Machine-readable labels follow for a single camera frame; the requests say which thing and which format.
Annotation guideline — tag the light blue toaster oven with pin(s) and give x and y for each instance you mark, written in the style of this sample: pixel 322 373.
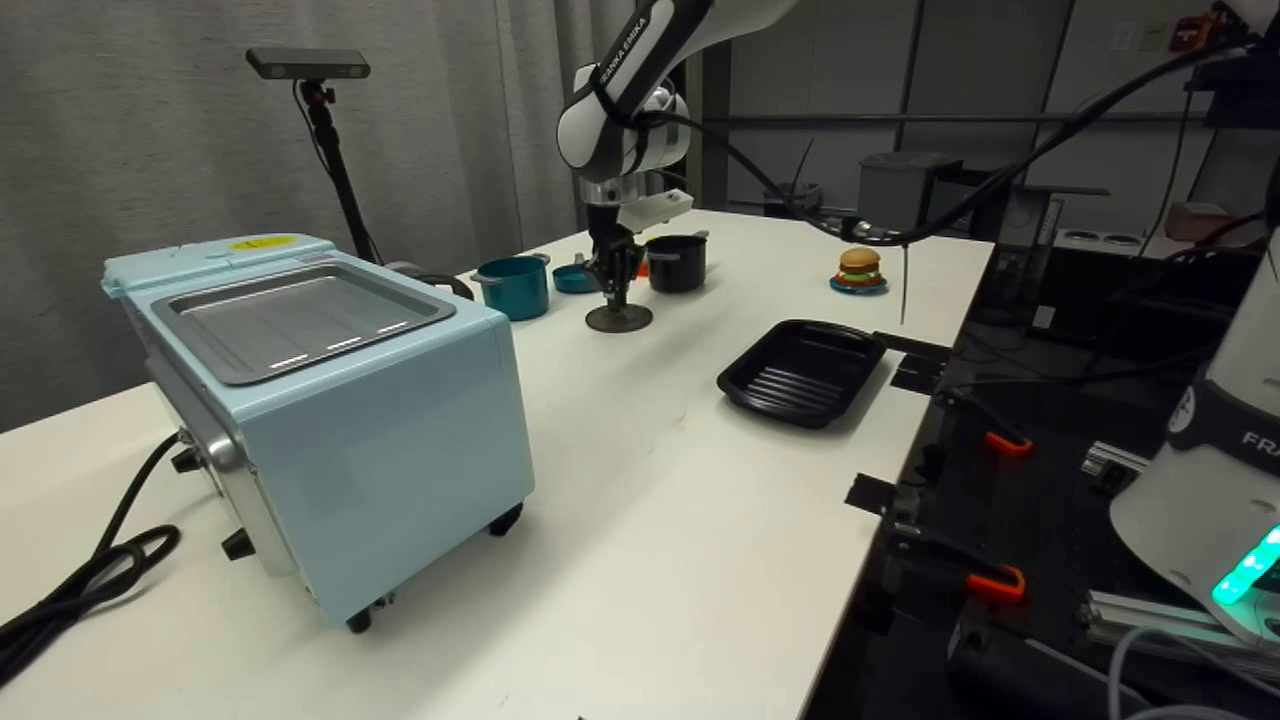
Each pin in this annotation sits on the light blue toaster oven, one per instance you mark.
pixel 400 454

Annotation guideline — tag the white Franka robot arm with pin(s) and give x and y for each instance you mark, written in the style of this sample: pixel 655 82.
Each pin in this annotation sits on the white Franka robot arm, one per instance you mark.
pixel 624 82

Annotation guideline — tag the black table bracket strip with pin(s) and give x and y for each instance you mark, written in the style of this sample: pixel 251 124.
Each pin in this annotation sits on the black table bracket strip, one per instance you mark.
pixel 874 495

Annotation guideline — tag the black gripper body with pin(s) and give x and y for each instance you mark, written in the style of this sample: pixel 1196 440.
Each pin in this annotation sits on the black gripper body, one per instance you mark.
pixel 618 223

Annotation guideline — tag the silver wrist camera bar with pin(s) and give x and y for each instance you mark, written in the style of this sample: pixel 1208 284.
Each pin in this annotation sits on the silver wrist camera bar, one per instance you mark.
pixel 662 210

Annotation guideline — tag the black saucepan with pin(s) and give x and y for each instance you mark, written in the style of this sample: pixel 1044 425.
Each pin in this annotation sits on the black saucepan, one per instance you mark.
pixel 679 267

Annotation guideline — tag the toy burger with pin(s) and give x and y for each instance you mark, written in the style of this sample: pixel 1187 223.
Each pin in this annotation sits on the toy burger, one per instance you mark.
pixel 863 267

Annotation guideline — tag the small blue plate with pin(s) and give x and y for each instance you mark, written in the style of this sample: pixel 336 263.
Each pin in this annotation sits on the small blue plate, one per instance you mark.
pixel 863 289

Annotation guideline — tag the aluminium frame rails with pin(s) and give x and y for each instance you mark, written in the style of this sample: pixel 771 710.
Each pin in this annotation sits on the aluminium frame rails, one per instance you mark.
pixel 1147 627

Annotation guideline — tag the black ridged baking tray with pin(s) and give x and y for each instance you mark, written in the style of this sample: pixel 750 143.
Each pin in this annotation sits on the black ridged baking tray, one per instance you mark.
pixel 801 379

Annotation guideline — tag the grey background cabinet box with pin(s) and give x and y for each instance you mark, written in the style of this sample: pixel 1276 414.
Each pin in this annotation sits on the grey background cabinet box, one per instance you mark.
pixel 905 187

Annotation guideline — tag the black T-shaped stand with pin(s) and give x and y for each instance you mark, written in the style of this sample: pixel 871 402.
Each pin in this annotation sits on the black T-shaped stand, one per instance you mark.
pixel 304 61

